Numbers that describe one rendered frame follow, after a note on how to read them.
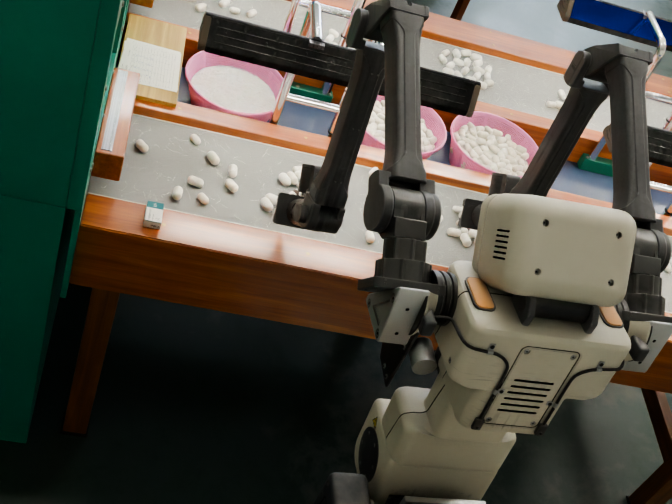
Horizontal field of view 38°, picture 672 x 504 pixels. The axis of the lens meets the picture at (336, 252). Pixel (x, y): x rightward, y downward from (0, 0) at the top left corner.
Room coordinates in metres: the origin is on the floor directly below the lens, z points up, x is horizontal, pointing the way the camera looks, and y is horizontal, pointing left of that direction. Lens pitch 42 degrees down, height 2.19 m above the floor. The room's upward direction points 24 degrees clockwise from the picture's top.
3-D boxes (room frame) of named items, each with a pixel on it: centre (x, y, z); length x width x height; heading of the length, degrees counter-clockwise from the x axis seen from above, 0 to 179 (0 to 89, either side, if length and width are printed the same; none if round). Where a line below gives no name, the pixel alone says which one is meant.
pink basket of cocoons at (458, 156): (2.24, -0.27, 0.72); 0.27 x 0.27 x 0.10
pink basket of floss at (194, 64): (2.00, 0.41, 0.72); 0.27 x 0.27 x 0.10
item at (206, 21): (1.79, 0.16, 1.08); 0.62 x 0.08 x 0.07; 109
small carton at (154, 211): (1.43, 0.38, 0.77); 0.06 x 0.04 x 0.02; 19
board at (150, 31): (1.93, 0.61, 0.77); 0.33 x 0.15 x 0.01; 19
